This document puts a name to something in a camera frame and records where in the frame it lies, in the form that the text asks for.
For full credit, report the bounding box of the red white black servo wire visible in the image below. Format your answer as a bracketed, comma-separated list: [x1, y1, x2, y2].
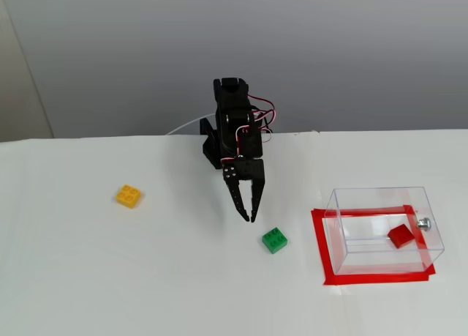
[221, 94, 277, 167]

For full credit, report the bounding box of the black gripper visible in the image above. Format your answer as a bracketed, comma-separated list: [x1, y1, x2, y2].
[219, 128, 265, 223]

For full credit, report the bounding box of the red lego brick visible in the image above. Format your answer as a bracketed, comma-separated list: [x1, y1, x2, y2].
[387, 223, 415, 249]

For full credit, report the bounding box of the yellow lego brick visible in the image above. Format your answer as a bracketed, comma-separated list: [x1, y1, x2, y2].
[116, 184, 142, 209]

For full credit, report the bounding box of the white cable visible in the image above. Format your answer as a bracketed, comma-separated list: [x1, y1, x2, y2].
[166, 113, 216, 135]

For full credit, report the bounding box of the transparent plastic box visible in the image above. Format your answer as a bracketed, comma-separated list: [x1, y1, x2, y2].
[324, 185, 445, 277]

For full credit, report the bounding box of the red tape frame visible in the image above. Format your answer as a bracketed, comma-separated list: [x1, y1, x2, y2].
[310, 204, 437, 286]

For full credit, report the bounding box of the green lego brick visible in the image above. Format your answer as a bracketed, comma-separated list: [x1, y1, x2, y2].
[261, 226, 289, 255]

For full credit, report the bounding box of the silver cam lock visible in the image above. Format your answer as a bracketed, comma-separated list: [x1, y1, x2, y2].
[414, 211, 433, 231]

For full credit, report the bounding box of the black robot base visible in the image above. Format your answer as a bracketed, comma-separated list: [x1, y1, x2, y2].
[199, 118, 222, 168]

